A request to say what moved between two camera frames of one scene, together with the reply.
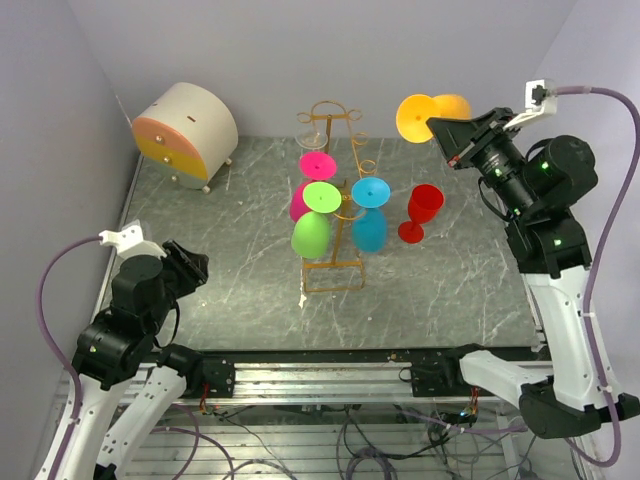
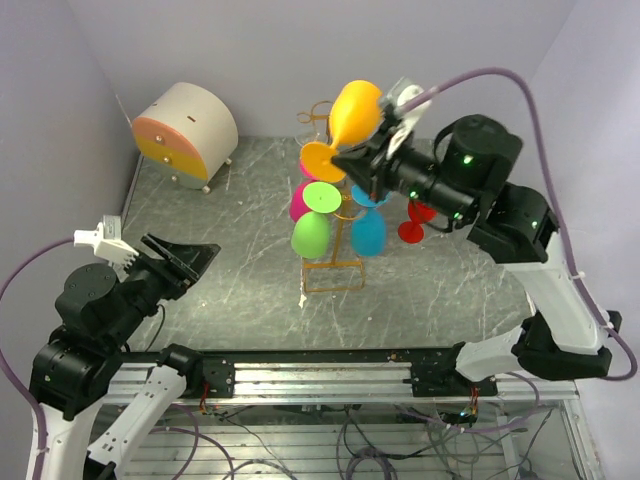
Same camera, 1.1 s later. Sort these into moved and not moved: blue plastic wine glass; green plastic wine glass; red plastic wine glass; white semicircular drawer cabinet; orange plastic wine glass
Moved: orange plastic wine glass
Not moved: white semicircular drawer cabinet; blue plastic wine glass; red plastic wine glass; green plastic wine glass
